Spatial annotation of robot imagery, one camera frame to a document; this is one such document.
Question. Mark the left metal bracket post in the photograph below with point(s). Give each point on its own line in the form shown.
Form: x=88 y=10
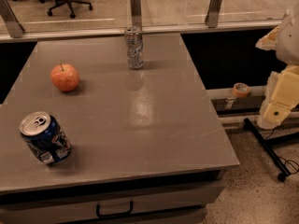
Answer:
x=14 y=28

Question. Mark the silver redbull can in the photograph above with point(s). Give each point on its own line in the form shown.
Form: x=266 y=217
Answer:
x=134 y=44

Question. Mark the right metal bracket post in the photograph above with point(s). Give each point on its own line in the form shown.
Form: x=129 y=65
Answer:
x=213 y=13

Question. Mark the grey cabinet drawer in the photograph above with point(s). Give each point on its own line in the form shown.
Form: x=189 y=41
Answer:
x=174 y=204

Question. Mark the black wheeled stand base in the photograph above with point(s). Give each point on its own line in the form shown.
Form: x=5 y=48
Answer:
x=286 y=167

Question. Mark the metal bracket post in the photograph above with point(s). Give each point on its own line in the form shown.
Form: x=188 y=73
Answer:
x=14 y=28
x=213 y=13
x=136 y=13

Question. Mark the red apple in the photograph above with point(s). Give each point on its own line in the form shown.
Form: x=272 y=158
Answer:
x=65 y=77

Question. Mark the orange tape roll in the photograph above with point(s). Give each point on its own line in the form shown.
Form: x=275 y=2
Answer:
x=241 y=90

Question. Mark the middle metal bracket post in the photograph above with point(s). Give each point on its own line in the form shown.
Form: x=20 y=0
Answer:
x=136 y=13

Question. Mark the black drawer handle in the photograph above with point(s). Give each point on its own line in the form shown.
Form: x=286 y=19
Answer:
x=111 y=209

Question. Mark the blue pepsi can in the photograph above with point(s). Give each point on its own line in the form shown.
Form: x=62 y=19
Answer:
x=44 y=136

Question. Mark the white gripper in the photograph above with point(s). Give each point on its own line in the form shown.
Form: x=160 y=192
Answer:
x=289 y=41

